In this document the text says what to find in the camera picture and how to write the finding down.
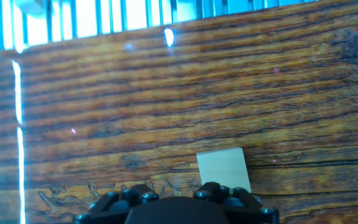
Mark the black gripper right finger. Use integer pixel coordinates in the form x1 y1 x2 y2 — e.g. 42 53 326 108
192 182 280 224

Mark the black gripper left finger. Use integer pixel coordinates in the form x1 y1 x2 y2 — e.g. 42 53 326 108
72 183 160 224

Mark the light wooden block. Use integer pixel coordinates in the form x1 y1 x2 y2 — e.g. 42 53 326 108
196 147 252 194

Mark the wood grain board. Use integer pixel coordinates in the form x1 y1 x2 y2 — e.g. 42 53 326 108
0 0 358 224

